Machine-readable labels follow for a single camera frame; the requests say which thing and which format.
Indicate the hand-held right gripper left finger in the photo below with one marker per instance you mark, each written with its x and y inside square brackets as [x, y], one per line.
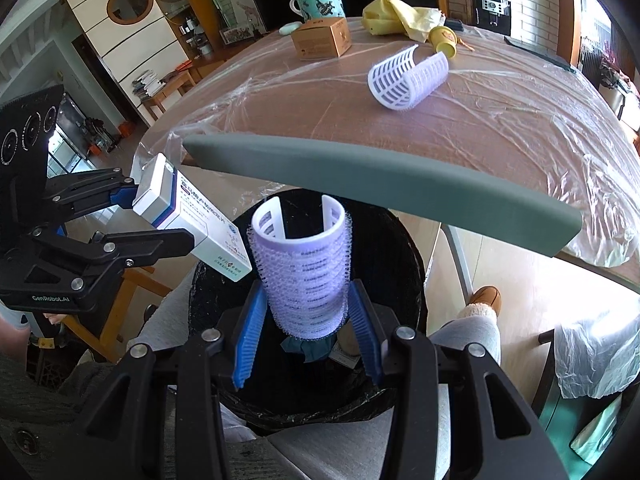
[247, 342]

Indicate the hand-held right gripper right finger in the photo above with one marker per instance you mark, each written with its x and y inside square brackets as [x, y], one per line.
[367, 337]

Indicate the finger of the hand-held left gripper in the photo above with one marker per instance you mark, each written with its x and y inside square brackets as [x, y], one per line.
[120, 196]
[150, 247]

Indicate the white medicine box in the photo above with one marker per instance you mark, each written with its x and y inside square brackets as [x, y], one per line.
[200, 225]

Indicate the purple hair roller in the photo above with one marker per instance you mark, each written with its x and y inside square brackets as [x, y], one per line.
[305, 280]
[420, 80]

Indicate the black trash bin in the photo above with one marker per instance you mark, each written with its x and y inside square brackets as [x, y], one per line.
[390, 245]

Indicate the person's left hand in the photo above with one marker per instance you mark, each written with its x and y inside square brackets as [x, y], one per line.
[52, 318]

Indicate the teal crumpled wrapper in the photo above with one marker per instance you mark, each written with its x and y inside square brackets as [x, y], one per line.
[305, 349]

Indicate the person's leg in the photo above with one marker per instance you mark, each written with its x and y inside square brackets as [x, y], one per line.
[470, 342]

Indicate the wooden side table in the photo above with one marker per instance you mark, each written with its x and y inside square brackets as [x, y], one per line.
[167, 87]

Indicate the brown slipper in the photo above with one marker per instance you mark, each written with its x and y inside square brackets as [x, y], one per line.
[482, 300]

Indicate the grey-green chair back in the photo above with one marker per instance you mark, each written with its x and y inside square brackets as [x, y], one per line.
[400, 180]

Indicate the oval wooden mirror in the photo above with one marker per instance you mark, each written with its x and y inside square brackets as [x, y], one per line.
[130, 4]

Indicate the grey knit cardigan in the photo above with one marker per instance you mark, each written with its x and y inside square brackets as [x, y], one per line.
[45, 420]

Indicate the giraffe picture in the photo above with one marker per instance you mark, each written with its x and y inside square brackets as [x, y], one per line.
[248, 14]

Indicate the white plastic bag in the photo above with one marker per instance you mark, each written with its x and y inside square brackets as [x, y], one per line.
[595, 355]

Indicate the white earbuds case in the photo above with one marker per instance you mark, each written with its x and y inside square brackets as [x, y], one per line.
[290, 28]

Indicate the clear plastic table cover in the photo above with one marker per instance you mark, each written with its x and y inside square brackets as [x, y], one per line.
[500, 125]

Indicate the brown cardboard box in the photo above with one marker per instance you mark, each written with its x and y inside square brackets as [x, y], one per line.
[320, 40]

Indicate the turquoise butterfly mug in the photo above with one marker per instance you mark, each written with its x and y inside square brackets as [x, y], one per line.
[322, 6]

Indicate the small yellow cup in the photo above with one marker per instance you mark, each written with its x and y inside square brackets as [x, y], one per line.
[442, 41]

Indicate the yellow paper bag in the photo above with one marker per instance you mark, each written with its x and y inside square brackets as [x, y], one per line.
[385, 17]

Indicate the black coffee machine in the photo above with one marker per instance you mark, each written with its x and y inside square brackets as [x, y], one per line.
[492, 10]

